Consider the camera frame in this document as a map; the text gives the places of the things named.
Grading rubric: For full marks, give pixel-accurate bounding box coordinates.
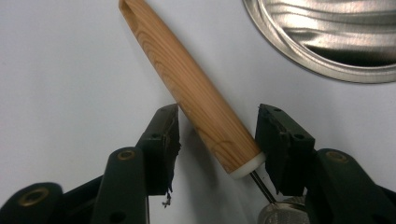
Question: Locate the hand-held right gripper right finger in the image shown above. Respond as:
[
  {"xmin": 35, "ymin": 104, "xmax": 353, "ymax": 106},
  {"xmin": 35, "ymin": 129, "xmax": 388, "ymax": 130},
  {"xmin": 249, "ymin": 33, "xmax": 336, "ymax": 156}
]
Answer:
[{"xmin": 254, "ymin": 103, "xmax": 318, "ymax": 198}]

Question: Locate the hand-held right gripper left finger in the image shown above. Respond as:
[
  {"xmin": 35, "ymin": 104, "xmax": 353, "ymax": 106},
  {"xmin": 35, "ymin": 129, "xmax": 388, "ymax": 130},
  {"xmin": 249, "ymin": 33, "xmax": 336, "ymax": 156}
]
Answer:
[{"xmin": 135, "ymin": 103, "xmax": 182, "ymax": 209}]

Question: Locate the small strainer with wooden handle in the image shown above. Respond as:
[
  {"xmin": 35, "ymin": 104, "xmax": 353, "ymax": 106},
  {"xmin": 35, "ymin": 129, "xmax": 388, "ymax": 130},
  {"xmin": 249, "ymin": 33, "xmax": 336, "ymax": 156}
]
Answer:
[{"xmin": 118, "ymin": 0, "xmax": 308, "ymax": 224}]

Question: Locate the steel utensil stand with hooks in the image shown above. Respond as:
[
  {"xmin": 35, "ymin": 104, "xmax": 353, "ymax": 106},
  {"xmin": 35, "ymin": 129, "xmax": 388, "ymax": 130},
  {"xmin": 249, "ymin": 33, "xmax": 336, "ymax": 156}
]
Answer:
[{"xmin": 242, "ymin": 0, "xmax": 396, "ymax": 84}]

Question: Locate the white paper mat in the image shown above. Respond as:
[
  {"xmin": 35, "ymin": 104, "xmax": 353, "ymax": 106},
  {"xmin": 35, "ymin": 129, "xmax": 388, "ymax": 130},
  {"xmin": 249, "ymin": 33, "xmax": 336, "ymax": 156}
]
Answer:
[{"xmin": 0, "ymin": 0, "xmax": 396, "ymax": 224}]

